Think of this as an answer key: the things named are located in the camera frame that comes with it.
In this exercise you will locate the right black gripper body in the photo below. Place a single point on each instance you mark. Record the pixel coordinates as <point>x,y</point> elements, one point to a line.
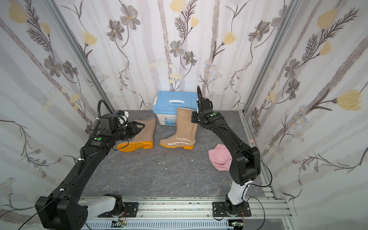
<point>203,103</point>

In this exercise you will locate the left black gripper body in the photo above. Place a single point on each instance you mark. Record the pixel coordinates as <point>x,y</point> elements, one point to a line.
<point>133,128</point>

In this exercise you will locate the tan rubber boot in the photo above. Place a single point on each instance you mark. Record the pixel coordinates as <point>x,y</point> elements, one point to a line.
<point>144,140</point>
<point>185,136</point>

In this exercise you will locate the pink cleaning cloth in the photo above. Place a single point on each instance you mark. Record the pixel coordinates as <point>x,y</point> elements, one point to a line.
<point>220,157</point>

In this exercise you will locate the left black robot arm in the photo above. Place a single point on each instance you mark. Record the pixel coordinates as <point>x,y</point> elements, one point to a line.
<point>62,210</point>

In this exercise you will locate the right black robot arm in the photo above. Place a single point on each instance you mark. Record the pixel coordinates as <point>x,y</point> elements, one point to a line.
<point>246,161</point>

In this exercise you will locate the blue lid storage box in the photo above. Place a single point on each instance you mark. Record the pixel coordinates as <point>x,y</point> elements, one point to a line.
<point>166,104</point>

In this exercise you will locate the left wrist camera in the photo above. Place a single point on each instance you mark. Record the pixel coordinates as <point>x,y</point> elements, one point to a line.
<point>123,115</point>

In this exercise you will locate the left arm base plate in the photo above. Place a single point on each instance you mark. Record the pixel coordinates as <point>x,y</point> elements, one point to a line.
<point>125,209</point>

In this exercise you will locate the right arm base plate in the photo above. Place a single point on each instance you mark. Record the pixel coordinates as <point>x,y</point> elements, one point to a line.
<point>226,209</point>

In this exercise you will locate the aluminium rail frame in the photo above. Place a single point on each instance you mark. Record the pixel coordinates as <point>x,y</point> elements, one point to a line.
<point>195,213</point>

